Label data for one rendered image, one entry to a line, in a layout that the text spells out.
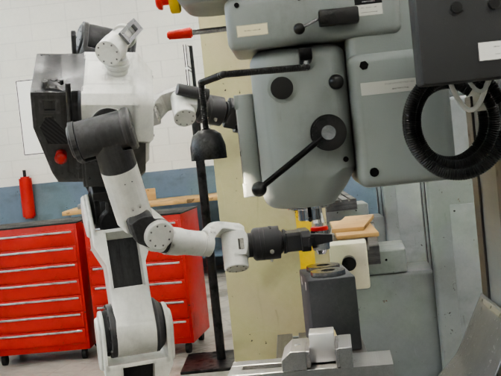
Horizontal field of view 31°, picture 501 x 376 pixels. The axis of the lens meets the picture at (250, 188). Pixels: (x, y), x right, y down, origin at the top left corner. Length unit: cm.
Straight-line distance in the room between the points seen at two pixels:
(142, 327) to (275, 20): 97
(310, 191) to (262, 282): 187
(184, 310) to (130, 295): 407
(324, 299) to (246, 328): 140
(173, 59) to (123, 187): 885
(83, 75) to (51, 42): 897
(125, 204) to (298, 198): 54
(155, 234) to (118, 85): 38
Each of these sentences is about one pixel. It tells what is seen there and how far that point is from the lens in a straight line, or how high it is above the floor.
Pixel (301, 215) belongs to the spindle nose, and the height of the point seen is 129.
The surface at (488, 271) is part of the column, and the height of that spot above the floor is 112.
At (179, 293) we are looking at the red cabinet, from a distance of 648.
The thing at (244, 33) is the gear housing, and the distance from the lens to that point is 178.
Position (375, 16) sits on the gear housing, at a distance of 179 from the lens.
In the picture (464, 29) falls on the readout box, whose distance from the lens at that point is 155.
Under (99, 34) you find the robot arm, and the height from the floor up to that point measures 178.
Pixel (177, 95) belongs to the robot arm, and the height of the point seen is 161.
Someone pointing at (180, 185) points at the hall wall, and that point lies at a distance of 1097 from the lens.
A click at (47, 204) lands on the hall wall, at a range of 1128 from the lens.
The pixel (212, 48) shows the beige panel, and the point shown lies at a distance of 363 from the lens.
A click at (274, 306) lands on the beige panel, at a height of 79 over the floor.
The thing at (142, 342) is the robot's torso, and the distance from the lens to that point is 242.
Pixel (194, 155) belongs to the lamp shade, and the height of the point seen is 144.
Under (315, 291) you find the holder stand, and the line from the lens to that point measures 231.
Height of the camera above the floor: 146
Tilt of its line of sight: 3 degrees down
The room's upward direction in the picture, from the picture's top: 6 degrees counter-clockwise
